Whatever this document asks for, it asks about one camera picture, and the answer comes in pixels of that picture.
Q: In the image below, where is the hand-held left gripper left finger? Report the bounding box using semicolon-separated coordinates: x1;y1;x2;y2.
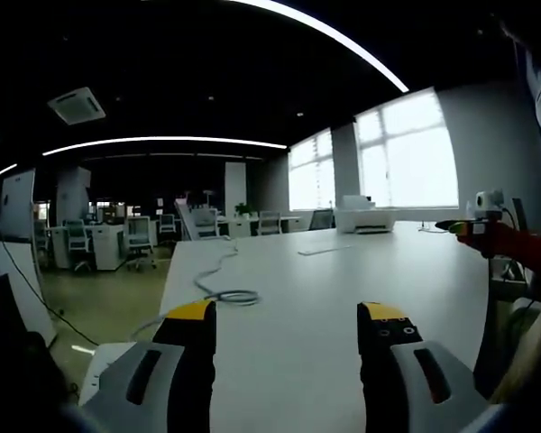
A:
78;299;218;433

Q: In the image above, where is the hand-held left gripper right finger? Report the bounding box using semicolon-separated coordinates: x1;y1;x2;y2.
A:
355;300;495;433

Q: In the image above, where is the white power strip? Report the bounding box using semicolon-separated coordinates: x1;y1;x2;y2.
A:
78;341;139;407

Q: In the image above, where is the white power strip cable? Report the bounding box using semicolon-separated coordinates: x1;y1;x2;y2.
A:
130;237;261;340

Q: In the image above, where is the long ceiling light strip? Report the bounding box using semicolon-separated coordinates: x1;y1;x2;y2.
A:
41;135;291;158
234;0;410;94

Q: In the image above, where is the large office window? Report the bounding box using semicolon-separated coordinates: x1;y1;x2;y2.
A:
354;88;461;209
288;129;335;212

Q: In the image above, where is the white printer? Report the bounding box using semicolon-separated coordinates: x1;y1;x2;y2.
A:
333;194;398;235

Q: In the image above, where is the person's beige clothing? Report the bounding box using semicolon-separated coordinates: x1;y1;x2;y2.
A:
490;274;541;408

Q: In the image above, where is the white cabinet desk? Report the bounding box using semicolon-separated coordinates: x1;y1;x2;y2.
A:
93;224;128;272

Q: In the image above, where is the white office desk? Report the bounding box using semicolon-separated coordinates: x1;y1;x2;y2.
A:
0;238;59;349

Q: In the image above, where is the white table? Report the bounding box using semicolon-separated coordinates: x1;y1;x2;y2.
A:
160;220;496;433

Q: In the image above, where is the tilted white panel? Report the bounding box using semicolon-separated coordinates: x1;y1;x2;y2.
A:
174;198;200;241

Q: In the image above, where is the white whiteboard on stand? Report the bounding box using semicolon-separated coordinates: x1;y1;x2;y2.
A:
0;170;38;241

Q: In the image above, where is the ceiling air conditioner unit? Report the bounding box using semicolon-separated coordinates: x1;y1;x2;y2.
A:
46;86;108;126

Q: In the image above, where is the black floor cable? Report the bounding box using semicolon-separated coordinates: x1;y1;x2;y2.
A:
0;227;98;346

